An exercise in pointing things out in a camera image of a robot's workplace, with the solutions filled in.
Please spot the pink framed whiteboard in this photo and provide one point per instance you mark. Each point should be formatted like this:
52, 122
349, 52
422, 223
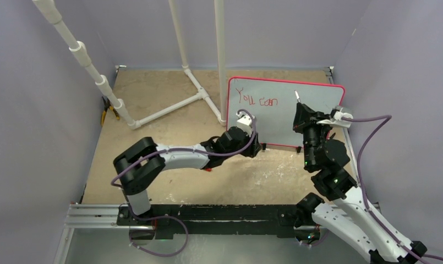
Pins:
273, 104

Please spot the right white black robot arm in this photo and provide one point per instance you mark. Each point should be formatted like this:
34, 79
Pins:
342, 205

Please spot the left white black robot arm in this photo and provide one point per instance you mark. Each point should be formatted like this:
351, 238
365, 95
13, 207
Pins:
138, 166

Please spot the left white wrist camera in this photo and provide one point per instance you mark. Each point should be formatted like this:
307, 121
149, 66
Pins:
245, 122

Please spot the aluminium rail frame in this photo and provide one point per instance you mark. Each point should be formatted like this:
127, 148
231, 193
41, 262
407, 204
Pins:
91, 235

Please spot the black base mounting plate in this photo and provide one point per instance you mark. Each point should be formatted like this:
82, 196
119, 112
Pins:
281, 221

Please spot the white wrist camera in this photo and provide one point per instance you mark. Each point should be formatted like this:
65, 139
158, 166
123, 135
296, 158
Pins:
338, 118
245, 122

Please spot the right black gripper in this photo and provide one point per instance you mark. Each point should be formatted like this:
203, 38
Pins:
302, 116

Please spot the yellow black pliers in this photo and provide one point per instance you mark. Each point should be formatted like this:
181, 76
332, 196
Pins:
108, 107

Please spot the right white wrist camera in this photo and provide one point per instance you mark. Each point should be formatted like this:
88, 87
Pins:
338, 118

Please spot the white red marker pen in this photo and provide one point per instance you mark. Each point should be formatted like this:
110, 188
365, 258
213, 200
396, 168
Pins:
297, 96

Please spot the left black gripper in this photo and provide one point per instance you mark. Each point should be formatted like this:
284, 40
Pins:
255, 146

